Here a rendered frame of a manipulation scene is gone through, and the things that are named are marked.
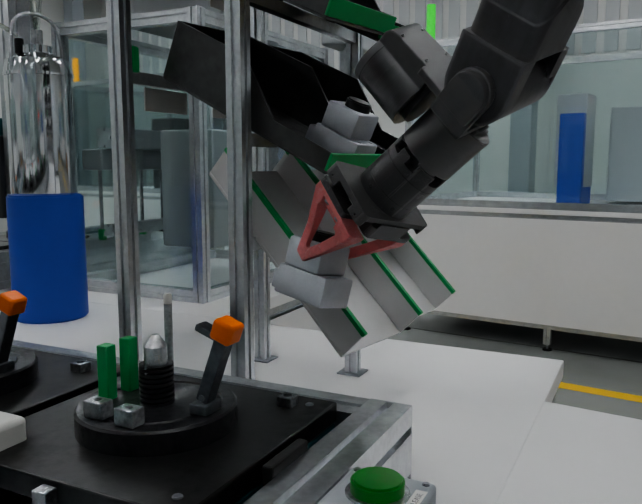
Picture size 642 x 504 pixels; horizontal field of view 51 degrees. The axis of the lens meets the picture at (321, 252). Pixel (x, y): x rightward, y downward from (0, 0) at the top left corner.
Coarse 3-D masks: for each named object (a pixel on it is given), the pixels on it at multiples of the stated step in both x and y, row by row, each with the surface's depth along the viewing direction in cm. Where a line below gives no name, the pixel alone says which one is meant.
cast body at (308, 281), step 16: (320, 240) 66; (288, 256) 67; (320, 256) 65; (336, 256) 66; (288, 272) 67; (304, 272) 66; (320, 272) 65; (336, 272) 67; (288, 288) 67; (304, 288) 66; (320, 288) 65; (336, 288) 66; (320, 304) 65; (336, 304) 66
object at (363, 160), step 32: (192, 32) 82; (224, 32) 89; (192, 64) 82; (224, 64) 79; (256, 64) 93; (288, 64) 89; (224, 96) 80; (256, 96) 77; (288, 96) 90; (320, 96) 87; (256, 128) 77; (288, 128) 75; (320, 160) 72; (352, 160) 75
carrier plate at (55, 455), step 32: (224, 384) 71; (32, 416) 62; (64, 416) 62; (256, 416) 62; (288, 416) 62; (320, 416) 62; (32, 448) 55; (64, 448) 55; (224, 448) 55; (256, 448) 55; (0, 480) 52; (32, 480) 50; (64, 480) 49; (96, 480) 49; (128, 480) 49; (160, 480) 49; (192, 480) 49; (224, 480) 49; (256, 480) 52
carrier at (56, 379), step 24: (24, 360) 72; (48, 360) 79; (72, 360) 79; (0, 384) 67; (24, 384) 70; (48, 384) 71; (72, 384) 70; (96, 384) 72; (0, 408) 64; (24, 408) 64
